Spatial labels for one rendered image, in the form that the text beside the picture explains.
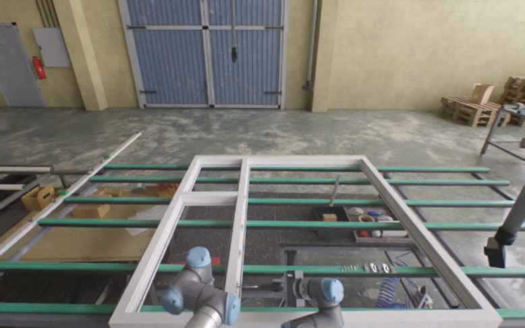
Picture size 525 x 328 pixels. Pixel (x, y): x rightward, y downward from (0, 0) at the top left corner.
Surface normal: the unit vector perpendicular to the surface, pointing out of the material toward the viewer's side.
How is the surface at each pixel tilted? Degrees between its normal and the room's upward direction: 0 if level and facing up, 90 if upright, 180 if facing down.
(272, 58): 90
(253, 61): 90
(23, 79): 90
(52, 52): 90
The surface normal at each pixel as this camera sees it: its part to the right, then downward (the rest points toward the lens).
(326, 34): -0.01, 0.45
